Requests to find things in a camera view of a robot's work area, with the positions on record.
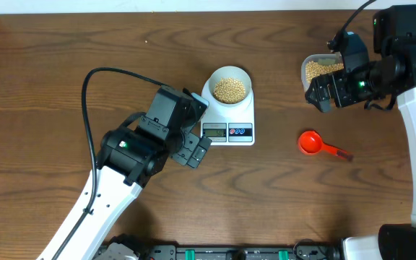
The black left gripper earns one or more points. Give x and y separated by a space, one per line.
193 149

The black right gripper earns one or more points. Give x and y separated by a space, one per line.
341 97

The red measuring scoop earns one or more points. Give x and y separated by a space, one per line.
311 143

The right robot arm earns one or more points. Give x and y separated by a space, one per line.
394 37

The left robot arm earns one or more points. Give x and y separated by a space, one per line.
129 156

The white digital kitchen scale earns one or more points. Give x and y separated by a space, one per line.
229 124

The grey round bowl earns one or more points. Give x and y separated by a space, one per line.
234 72

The clear plastic container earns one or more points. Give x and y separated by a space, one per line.
319 64

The yellow soybeans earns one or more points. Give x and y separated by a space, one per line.
231 91

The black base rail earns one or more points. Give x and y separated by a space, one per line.
129 247

